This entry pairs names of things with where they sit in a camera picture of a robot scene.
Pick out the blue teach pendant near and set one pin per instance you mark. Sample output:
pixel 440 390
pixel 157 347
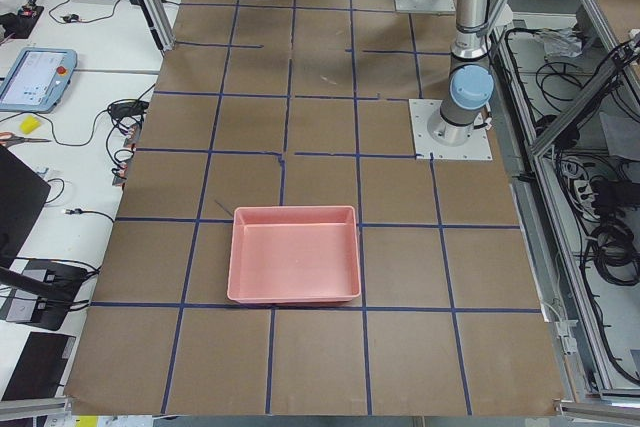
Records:
pixel 37 80

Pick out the yellow sponge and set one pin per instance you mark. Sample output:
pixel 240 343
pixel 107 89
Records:
pixel 29 124

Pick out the black monitor stand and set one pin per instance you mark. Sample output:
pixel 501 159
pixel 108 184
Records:
pixel 44 292

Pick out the pink plastic bin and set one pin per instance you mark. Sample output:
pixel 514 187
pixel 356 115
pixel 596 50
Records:
pixel 293 255

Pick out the orange handled scissors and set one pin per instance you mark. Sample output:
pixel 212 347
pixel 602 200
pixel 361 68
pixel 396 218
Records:
pixel 9 139

